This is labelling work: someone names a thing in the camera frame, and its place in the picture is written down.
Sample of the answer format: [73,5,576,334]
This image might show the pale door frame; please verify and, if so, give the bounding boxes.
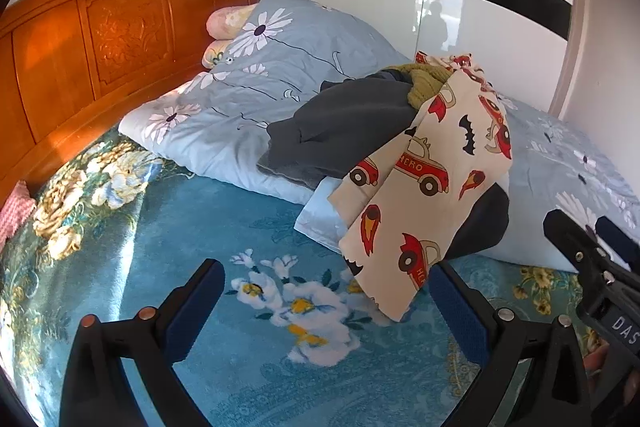
[547,0,593,118]

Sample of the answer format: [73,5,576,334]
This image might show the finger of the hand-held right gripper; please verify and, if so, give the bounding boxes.
[595,216,640,275]
[543,208,613,290]

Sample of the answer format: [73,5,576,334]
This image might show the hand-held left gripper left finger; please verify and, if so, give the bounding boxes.
[59,258,226,427]

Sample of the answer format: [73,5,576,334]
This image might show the dark navy garment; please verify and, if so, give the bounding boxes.
[445,182,511,260]

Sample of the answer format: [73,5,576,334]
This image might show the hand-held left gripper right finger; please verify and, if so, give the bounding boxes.
[427,261,593,427]

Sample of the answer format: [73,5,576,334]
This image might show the pink zigzag cloth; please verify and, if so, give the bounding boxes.
[0,181,37,248]

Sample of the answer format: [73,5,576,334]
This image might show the person's right hand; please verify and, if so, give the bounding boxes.
[584,344,640,408]

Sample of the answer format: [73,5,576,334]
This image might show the pink floral pillow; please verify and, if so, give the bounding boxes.
[206,5,258,40]

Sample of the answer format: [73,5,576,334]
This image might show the cream car print cloth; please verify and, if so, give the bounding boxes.
[330,52,513,323]

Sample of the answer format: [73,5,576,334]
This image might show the yellow floral pillow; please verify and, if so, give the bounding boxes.
[202,39,236,68]

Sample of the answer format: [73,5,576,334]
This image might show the dark grey garment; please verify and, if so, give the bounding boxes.
[256,77,423,190]

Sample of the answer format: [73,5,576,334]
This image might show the olive green garment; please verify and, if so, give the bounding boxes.
[385,63,453,110]

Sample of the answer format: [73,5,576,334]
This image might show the carved wooden headboard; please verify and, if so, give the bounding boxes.
[0,0,258,208]

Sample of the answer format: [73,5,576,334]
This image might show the teal floral blanket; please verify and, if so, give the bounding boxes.
[0,127,616,427]

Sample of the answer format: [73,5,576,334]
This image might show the light blue daisy quilt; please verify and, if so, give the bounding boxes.
[118,0,640,275]

